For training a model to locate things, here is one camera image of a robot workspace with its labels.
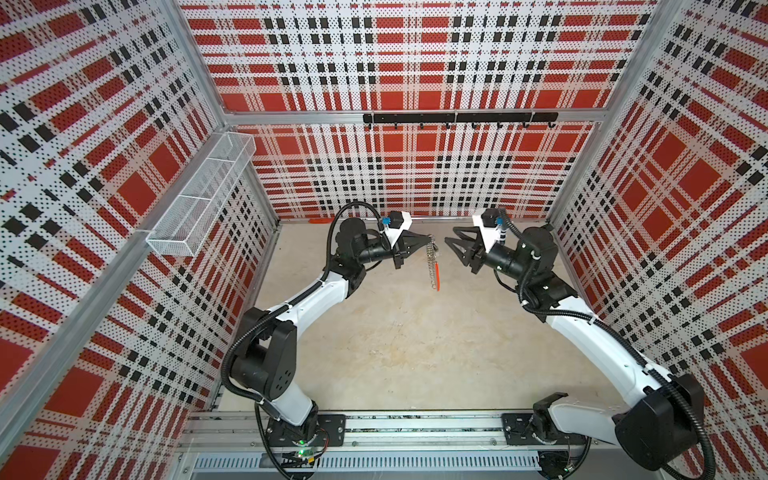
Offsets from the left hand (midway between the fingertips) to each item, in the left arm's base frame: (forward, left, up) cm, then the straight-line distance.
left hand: (428, 238), depth 73 cm
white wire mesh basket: (+17, +73, -10) cm, 76 cm away
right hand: (-1, -6, +3) cm, 7 cm away
